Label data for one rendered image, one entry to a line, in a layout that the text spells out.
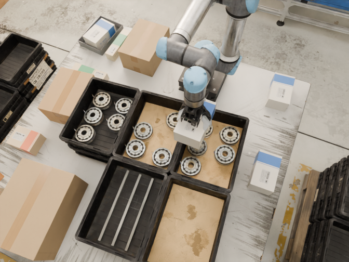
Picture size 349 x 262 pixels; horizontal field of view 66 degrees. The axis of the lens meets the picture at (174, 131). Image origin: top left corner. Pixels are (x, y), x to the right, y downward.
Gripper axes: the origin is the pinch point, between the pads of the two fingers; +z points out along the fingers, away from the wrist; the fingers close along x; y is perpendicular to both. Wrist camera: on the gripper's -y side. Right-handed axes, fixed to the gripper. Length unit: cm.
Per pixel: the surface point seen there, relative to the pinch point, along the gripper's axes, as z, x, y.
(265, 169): 32, 39, -2
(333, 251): 72, 95, 15
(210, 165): 27.6, 12.1, 8.3
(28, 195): 20, -62, 58
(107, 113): 28, -52, 2
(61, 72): 25, -91, -11
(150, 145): 27.6, -21.0, 10.1
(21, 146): 33, -90, 37
